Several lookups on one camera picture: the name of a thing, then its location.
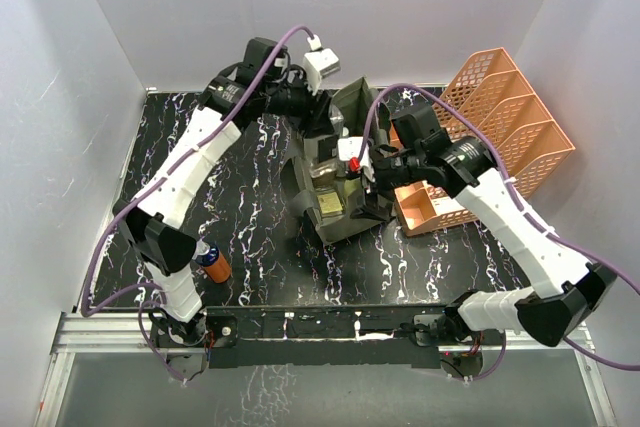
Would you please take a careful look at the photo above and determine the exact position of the orange spray bottle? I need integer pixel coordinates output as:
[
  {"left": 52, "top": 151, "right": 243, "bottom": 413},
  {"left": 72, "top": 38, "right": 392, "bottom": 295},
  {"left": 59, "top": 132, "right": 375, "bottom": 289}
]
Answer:
[{"left": 193, "top": 240, "right": 232, "bottom": 284}]

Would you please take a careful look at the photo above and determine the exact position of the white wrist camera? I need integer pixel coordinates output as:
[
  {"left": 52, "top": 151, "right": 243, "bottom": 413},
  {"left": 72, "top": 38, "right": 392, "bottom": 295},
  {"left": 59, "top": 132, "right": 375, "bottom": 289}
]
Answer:
[
  {"left": 302, "top": 35, "right": 341, "bottom": 95},
  {"left": 337, "top": 136, "right": 374, "bottom": 181}
]

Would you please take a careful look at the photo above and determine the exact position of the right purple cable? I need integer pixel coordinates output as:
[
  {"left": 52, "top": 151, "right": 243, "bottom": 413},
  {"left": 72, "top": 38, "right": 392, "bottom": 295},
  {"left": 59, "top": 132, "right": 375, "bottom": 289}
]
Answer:
[{"left": 357, "top": 83, "right": 640, "bottom": 373}]

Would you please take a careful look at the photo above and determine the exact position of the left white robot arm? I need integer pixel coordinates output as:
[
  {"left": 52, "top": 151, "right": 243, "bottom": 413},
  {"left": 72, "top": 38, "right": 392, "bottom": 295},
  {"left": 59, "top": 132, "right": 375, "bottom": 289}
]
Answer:
[{"left": 114, "top": 34, "right": 340, "bottom": 346}]

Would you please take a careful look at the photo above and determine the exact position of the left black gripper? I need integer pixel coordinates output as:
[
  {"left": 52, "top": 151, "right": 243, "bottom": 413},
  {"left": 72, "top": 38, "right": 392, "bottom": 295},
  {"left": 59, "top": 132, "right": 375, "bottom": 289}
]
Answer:
[{"left": 262, "top": 69, "right": 334, "bottom": 138}]

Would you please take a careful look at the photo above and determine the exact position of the orange low basket tray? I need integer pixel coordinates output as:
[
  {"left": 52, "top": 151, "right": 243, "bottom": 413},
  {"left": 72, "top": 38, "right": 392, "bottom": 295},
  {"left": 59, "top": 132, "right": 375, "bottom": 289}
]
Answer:
[{"left": 389, "top": 116, "right": 481, "bottom": 237}]

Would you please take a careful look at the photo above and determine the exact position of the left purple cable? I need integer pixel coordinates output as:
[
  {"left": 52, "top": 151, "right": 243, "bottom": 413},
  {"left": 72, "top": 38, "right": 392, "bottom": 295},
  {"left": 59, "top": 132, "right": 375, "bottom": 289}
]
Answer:
[{"left": 80, "top": 24, "right": 321, "bottom": 383}]

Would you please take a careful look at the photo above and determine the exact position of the purple cable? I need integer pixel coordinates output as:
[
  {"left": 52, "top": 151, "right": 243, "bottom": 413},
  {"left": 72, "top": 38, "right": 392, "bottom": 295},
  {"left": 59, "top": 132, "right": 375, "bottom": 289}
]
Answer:
[
  {"left": 80, "top": 24, "right": 321, "bottom": 383},
  {"left": 357, "top": 83, "right": 640, "bottom": 373}
]

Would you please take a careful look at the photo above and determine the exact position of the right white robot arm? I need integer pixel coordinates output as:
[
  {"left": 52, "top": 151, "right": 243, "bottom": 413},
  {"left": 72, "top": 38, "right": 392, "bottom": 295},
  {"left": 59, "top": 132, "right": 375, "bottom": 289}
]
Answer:
[{"left": 338, "top": 105, "right": 616, "bottom": 347}]

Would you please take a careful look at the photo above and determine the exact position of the orange tall file organizer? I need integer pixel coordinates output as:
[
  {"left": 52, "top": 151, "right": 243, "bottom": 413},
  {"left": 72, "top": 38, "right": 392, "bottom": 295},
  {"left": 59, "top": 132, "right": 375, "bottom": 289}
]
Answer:
[{"left": 440, "top": 48, "right": 575, "bottom": 199}]

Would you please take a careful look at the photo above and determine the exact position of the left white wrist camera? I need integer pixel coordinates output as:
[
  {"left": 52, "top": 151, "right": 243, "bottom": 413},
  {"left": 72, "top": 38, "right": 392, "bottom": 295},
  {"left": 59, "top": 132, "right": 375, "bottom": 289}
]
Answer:
[{"left": 302, "top": 35, "right": 341, "bottom": 95}]

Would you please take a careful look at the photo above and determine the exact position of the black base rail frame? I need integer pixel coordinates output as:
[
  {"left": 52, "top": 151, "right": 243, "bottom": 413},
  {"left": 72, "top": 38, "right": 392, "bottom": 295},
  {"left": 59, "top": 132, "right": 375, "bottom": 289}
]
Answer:
[{"left": 146, "top": 304, "right": 504, "bottom": 375}]

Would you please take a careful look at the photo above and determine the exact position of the olive green canvas bag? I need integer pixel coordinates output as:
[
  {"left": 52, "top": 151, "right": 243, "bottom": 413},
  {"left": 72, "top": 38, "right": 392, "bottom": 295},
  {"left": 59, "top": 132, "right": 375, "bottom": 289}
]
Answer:
[{"left": 280, "top": 77, "right": 387, "bottom": 245}]

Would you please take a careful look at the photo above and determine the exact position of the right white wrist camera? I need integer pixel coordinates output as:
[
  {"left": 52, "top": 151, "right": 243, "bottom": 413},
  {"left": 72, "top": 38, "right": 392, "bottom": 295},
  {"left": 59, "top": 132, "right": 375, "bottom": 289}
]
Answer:
[{"left": 337, "top": 136, "right": 374, "bottom": 181}]

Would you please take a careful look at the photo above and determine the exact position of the clear square bottle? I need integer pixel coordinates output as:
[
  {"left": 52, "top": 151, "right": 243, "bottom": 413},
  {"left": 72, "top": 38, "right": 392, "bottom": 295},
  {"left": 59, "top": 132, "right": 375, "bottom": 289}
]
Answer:
[
  {"left": 314, "top": 186, "right": 346, "bottom": 219},
  {"left": 309, "top": 158, "right": 339, "bottom": 187}
]

